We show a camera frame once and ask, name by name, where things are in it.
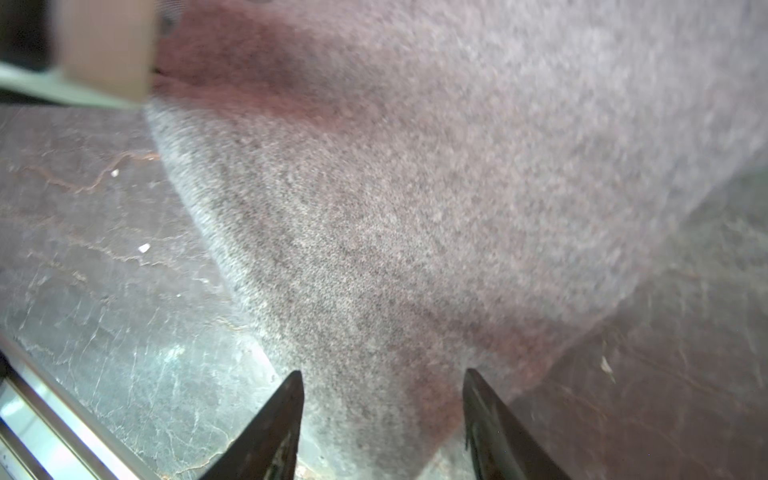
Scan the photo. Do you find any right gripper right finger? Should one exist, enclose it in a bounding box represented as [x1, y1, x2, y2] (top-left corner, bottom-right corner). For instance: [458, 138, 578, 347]
[462, 368, 570, 480]

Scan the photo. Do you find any aluminium front rail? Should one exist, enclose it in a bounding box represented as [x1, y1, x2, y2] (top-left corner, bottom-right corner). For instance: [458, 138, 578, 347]
[1, 336, 158, 480]

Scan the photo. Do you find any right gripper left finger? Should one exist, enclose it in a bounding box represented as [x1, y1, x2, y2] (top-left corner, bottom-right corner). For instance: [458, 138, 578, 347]
[201, 370, 305, 480]

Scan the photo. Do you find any grey knitted scarf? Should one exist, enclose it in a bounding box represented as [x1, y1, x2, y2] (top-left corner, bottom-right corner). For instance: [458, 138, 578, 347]
[145, 1, 767, 479]

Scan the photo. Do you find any pink scarf label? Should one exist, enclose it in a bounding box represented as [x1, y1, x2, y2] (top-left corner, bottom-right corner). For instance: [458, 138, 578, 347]
[50, 0, 158, 108]

